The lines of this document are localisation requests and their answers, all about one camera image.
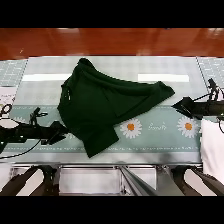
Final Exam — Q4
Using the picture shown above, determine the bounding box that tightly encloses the silver frame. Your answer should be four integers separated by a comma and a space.
0, 161, 224, 197

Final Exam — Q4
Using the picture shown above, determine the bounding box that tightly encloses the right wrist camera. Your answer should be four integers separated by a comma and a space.
194, 77, 222, 102

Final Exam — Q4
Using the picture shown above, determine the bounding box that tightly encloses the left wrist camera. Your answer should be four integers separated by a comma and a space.
29, 106, 49, 126

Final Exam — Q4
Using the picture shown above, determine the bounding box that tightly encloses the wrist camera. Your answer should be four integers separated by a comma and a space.
194, 77, 222, 102
29, 106, 49, 126

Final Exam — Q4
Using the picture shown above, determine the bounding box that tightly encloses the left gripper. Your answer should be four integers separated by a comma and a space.
39, 120, 70, 146

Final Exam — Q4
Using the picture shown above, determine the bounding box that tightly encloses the dark green T-shirt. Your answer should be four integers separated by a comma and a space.
56, 57, 176, 159

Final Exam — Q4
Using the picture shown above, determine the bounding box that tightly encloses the white garment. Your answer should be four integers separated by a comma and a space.
199, 118, 224, 186

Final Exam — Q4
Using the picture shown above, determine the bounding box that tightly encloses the black cable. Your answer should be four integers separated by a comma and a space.
215, 113, 224, 135
0, 138, 44, 160

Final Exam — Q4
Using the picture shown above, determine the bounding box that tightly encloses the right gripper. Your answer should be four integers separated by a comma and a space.
171, 96, 204, 120

